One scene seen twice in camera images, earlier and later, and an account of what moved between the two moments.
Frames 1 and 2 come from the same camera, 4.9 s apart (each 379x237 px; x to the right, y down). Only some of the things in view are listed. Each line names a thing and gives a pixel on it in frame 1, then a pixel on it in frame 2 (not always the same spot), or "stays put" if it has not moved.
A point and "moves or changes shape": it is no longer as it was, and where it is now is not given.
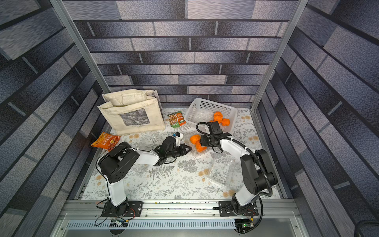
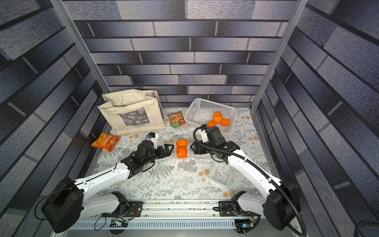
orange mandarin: [217, 114] stays put
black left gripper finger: [182, 147] -> [167, 151]
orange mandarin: [225, 122] stays put
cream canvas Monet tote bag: [133, 110] stays put
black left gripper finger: [186, 153] -> [163, 153]
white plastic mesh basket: [199, 110] stays put
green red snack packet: [176, 119] stays put
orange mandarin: [194, 139] moves or changes shape
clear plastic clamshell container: [192, 139] moves or changes shape
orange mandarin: [200, 148] moves or changes shape
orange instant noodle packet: [107, 141] stays put
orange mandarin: [217, 118] stays put
